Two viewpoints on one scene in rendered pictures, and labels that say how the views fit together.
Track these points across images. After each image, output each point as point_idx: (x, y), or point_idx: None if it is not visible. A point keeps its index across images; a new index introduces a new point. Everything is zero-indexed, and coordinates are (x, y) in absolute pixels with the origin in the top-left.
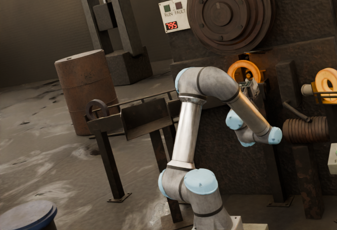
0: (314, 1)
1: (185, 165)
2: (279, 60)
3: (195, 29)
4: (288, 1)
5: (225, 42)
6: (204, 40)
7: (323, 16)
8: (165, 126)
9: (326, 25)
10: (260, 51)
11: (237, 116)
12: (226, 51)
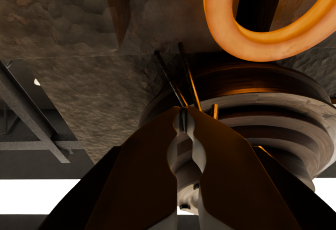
0: (78, 105)
1: None
2: (134, 16)
3: (331, 158)
4: (124, 110)
5: (269, 142)
6: (330, 139)
7: (53, 83)
8: None
9: (39, 67)
10: (174, 89)
11: None
12: (285, 103)
